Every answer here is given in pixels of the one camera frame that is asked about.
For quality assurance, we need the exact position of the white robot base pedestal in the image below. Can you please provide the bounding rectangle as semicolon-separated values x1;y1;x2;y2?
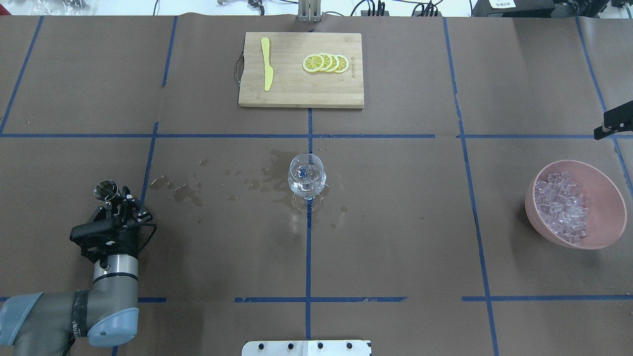
241;340;372;356

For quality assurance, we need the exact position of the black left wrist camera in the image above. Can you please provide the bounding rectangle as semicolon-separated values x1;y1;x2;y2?
69;217;127;245

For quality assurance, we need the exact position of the lemon slice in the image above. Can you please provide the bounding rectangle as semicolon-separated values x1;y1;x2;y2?
302;54;325;73
319;53;334;72
334;54;350;74
326;54;340;73

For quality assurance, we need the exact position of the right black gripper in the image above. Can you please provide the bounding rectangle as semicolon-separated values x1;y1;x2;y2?
593;100;633;140

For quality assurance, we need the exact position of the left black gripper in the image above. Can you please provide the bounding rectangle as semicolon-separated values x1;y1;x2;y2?
82;186;153;262

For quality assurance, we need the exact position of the pink ribbed bowl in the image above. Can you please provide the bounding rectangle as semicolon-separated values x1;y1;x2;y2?
524;160;627;250

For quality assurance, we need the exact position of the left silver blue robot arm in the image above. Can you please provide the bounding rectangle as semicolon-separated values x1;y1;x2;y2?
1;180;156;356

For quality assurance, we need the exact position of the steel cocktail jigger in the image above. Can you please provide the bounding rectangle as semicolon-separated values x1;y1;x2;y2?
93;179;122;205

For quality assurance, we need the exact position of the bamboo cutting board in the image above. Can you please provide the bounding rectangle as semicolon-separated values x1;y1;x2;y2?
238;32;365;110

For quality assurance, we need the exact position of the yellow plastic knife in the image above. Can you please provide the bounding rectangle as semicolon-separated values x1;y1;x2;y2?
261;37;275;91

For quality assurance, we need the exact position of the clear wine glass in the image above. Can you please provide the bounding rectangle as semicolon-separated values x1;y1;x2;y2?
287;153;326;214

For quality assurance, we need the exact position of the pile of clear ice cubes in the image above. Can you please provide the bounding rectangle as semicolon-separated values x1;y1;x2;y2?
534;171;588;245

